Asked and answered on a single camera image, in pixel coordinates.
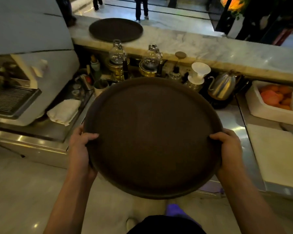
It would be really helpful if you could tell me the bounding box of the person's left forearm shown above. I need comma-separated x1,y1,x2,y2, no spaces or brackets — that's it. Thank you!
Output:
43,168,98,234

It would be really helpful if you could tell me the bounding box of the white pour-over dripper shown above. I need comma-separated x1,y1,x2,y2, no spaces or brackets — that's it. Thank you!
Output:
185,62,211,92

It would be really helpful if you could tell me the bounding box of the orange flower bouquet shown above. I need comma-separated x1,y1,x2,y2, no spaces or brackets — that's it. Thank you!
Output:
220,0,251,20

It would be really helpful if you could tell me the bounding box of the small white cup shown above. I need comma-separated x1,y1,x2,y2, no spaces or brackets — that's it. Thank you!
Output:
94,79,109,97

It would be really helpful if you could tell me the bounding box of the white espresso machine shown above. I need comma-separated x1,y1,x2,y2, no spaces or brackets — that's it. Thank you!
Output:
0,0,80,126

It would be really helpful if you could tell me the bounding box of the pile of oranges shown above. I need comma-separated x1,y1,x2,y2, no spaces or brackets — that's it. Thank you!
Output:
259,84,293,110

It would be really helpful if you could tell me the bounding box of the person's white shoe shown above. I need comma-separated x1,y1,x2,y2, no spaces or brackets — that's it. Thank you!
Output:
126,217,139,233

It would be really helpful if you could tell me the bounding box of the person's right forearm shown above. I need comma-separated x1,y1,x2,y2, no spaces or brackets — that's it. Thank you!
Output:
216,166,286,234

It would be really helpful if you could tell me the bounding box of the purple cloth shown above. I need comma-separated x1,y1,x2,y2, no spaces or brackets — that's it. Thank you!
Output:
165,204,202,228

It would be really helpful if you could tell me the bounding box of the white cutting board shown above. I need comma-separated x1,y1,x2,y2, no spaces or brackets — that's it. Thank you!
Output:
246,123,293,190

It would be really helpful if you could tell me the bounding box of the person's left hand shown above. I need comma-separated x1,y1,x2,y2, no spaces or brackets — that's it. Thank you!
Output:
68,125,99,183

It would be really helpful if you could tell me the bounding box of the folded white cloth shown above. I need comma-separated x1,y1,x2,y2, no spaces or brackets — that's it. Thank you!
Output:
47,99,82,126

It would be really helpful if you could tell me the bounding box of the person's right hand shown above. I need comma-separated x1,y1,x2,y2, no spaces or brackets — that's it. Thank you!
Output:
209,128,244,179

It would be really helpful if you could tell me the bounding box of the glass siphon coffee maker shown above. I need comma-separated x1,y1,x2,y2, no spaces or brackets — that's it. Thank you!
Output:
105,39,131,82
139,44,163,78

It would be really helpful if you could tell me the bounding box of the person's black clothing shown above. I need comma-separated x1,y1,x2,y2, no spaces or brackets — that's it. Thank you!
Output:
127,215,207,234

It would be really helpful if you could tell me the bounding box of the white plastic tub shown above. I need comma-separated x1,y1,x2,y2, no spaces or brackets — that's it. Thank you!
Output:
245,80,293,127

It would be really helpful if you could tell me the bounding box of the steel gooseneck kettle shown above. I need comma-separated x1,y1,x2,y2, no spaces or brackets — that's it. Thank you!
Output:
207,71,237,101

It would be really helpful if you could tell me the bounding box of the green bottle with cork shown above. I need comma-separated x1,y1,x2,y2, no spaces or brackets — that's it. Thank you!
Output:
90,55,102,81

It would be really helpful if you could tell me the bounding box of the large round brown tray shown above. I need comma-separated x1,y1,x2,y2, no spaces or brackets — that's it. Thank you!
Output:
84,77,223,200

